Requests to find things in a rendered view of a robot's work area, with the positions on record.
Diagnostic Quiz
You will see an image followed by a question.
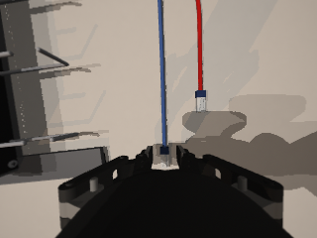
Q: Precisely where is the red cable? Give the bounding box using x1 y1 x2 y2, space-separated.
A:
195 0 202 90

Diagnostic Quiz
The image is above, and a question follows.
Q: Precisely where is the white cable plug with dark blue collar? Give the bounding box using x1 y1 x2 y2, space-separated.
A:
195 90 206 112

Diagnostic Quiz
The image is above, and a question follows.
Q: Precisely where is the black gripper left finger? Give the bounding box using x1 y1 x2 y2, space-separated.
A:
58 146 153 230

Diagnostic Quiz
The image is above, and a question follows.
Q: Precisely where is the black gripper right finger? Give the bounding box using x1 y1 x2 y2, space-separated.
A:
176 145 283 227

